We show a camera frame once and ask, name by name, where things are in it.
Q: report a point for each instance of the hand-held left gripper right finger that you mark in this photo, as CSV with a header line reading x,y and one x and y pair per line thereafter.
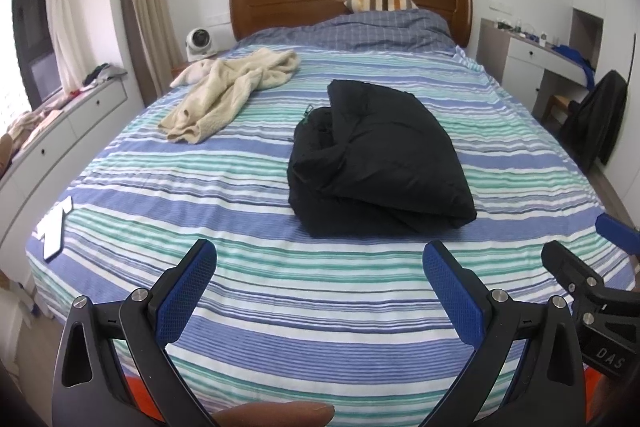
x,y
452,287

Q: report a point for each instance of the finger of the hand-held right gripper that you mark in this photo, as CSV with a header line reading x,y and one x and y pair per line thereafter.
x,y
567,264
620,234

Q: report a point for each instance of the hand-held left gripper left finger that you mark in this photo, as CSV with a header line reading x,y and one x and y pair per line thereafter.
x,y
187,277

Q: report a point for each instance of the black puffer jacket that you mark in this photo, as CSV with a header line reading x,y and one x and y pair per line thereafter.
x,y
380,157

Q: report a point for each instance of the beige clothes heap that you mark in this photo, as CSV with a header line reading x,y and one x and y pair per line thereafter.
x,y
30,127

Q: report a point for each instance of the dark clothes pile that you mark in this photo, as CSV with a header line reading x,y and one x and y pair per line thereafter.
x,y
102,74

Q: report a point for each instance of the bed with striped sheet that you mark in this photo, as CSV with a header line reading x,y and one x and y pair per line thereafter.
x,y
200,187

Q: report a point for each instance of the dark hanging jacket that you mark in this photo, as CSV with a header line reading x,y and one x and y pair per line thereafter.
x,y
597,117

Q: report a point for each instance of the orange clothing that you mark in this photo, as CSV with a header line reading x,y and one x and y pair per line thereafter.
x,y
145,399

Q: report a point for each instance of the white paper piece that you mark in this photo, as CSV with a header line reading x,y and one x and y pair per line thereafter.
x,y
55,227

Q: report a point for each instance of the wooden chair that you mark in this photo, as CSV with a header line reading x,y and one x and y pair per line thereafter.
x,y
557,107

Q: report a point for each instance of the blue cloth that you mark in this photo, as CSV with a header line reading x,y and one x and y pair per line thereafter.
x,y
580,62

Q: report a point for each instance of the white window-side cabinet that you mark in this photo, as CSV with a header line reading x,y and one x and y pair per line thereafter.
x,y
60,132

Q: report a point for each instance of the cream fleece garment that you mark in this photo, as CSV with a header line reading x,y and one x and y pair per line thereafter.
x,y
225,87

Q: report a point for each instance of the white desk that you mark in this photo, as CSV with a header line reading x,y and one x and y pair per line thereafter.
x,y
530,57

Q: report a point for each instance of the group of small desk items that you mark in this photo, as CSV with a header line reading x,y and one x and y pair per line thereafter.
x,y
525,34

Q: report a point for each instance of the white round fan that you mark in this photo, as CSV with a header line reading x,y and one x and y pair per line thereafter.
x,y
197,42

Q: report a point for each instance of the beige curtain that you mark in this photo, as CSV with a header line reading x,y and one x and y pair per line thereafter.
x,y
150,7

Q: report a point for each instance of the blue checked quilt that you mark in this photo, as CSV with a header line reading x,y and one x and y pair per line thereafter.
x,y
350,32

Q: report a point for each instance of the white sheer curtain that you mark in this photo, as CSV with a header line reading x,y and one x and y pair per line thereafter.
x,y
67,17

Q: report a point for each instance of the window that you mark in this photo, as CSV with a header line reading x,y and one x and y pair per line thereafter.
x,y
30,32

